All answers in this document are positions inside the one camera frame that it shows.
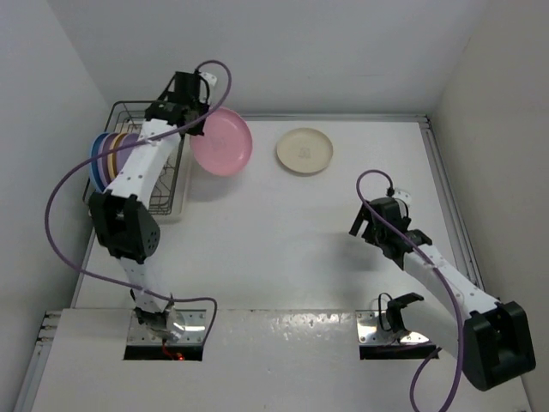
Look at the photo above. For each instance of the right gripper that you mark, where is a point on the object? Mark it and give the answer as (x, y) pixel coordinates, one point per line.
(360, 217)

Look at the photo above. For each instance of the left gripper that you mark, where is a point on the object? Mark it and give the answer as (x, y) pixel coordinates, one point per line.
(195, 129)

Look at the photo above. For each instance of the pink plate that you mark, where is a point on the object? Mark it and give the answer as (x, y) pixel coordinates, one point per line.
(225, 147)

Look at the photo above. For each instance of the lilac plate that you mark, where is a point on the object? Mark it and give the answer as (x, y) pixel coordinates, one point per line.
(122, 155)
(102, 162)

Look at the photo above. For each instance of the cream plate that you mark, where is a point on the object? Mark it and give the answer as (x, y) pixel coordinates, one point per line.
(304, 151)

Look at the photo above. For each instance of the orange plate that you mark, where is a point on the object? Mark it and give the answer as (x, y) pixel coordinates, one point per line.
(112, 158)

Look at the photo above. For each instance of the blue plate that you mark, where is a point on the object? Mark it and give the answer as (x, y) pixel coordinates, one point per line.
(93, 161)

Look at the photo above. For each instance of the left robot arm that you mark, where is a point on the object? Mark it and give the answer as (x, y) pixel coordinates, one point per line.
(122, 221)

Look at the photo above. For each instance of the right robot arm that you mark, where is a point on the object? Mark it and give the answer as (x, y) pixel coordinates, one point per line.
(489, 339)

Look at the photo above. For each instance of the beige drip tray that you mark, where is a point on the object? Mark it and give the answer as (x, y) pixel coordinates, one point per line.
(170, 191)

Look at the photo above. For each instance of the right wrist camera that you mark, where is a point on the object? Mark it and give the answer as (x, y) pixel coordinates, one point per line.
(400, 194)

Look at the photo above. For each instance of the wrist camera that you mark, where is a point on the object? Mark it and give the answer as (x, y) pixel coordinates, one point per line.
(400, 194)
(209, 78)

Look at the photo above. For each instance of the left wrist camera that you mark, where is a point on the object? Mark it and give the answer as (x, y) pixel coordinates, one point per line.
(209, 78)

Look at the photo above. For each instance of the wire dish rack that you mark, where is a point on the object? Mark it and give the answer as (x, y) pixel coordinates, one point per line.
(121, 110)

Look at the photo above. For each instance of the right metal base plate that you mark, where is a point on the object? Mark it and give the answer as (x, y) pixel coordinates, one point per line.
(373, 330)

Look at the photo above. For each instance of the metal base plate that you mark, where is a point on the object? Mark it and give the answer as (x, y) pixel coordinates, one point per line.
(188, 326)
(373, 330)

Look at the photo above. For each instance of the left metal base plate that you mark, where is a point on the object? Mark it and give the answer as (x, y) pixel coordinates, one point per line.
(188, 326)

